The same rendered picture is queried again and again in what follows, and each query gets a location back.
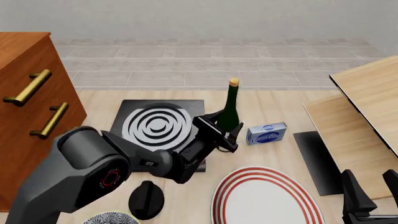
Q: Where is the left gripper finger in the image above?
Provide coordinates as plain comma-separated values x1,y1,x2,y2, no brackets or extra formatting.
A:
228,121,244,146
203,110,224,125

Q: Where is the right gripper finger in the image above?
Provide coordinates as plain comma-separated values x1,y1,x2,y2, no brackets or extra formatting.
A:
382,169,398,200
341,169,379,213

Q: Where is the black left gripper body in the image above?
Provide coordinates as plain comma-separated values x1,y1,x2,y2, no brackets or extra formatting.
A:
192,114,239,154

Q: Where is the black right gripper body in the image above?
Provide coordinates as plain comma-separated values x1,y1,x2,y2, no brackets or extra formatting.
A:
341,208,398,224

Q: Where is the dark green wine bottle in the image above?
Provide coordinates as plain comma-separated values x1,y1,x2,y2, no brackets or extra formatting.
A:
216,77,241,139

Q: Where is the red-brown wooden cabinet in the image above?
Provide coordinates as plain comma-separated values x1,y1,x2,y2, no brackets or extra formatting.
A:
0,32,88,213

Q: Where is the blue printed food box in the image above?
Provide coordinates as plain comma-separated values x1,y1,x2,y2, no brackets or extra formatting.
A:
246,121,288,146

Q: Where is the flat black stove plate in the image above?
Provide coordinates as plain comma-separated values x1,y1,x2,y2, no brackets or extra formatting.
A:
109,99,208,174

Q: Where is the pale wooden furniture piece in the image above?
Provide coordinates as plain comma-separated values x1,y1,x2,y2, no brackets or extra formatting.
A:
302,55,398,200

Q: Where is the white plate with red rings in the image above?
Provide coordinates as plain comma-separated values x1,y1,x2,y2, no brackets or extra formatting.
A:
210,166,326,224

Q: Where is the round black stove knob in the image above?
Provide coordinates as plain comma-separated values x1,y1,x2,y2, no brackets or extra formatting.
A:
127,179,165,221

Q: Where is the patterned bowl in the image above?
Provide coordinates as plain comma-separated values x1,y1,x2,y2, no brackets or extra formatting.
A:
81,210,141,224

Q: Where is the brass cabinet handle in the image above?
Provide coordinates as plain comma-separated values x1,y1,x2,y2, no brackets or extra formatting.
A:
29,101,70,140
2,68,53,108

